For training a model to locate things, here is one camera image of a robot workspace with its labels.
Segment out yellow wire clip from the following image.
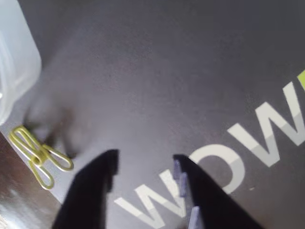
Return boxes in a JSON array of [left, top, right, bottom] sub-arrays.
[[9, 125, 74, 191]]

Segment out gray mat with WOWROBO print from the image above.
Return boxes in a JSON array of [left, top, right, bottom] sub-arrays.
[[0, 0, 305, 229]]

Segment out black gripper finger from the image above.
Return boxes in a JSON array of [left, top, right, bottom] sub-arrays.
[[51, 149, 120, 229], [173, 154, 264, 229]]

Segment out clear square plastic container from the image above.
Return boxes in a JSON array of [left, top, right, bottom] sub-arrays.
[[0, 0, 42, 126]]

